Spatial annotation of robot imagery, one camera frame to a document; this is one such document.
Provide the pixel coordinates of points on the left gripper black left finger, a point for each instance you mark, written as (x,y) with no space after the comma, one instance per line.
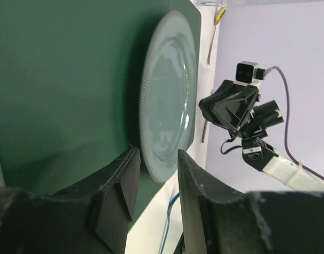
(90,216)

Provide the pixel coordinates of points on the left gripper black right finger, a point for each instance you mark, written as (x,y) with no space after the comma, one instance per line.
(219,219)

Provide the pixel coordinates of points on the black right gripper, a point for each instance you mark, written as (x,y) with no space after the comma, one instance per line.
(232,107)

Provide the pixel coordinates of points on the rose gold knife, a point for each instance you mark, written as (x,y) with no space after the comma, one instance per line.
(204,131)

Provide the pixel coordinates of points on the teal ceramic plate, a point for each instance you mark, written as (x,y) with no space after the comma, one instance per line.
(168,96)

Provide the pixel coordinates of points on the iridescent gold spoon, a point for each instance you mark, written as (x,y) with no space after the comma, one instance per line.
(217,18)

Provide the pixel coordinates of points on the dark green placemat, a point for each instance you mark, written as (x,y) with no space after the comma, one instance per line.
(70,74)

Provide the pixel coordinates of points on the blue metal fork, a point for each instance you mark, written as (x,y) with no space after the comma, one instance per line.
(167,222)

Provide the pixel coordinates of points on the clear drinking glass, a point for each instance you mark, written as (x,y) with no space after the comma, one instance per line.
(220,3)

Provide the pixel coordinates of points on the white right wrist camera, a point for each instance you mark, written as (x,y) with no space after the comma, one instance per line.
(249,73)

